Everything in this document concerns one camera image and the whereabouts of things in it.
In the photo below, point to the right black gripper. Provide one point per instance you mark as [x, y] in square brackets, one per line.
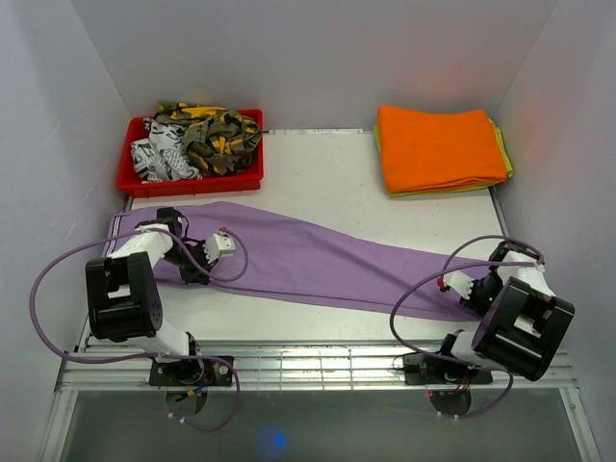
[474, 303]

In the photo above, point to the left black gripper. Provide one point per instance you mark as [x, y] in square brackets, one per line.
[197, 275]

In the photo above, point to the purple trousers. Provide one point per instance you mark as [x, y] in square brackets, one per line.
[294, 260]

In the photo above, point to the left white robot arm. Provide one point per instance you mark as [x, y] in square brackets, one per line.
[123, 297]

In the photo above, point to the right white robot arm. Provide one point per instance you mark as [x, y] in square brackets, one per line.
[522, 321]

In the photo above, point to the white black printed trousers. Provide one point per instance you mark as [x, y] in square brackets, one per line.
[160, 156]

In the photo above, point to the camouflage trousers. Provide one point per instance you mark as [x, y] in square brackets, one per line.
[218, 141]

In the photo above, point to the folded orange trousers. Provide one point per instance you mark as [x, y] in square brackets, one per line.
[420, 149]

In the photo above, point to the red plastic bin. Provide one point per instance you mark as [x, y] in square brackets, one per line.
[128, 181]

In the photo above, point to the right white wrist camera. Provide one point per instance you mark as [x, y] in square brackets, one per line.
[457, 281]

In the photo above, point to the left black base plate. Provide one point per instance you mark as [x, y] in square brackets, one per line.
[207, 370]

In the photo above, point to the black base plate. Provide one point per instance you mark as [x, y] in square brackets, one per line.
[207, 370]
[423, 370]

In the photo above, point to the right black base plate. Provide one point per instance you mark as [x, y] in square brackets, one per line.
[423, 370]

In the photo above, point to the aluminium mounting rail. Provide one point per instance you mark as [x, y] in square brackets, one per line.
[307, 402]

